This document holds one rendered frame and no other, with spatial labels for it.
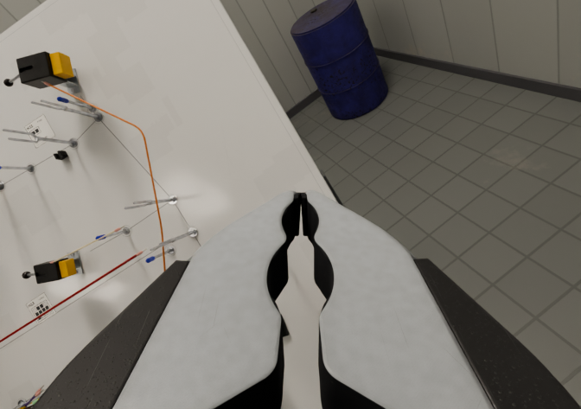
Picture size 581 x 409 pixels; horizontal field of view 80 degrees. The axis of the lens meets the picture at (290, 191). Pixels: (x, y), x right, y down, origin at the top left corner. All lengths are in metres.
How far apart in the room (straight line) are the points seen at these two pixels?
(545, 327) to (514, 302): 0.14
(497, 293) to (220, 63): 1.52
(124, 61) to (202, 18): 0.17
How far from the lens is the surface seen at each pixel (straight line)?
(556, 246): 1.94
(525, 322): 1.76
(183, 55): 0.71
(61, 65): 0.73
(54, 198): 0.82
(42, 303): 0.88
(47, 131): 0.83
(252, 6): 3.34
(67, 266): 0.74
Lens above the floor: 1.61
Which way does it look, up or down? 36 degrees down
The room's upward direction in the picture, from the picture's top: 35 degrees counter-clockwise
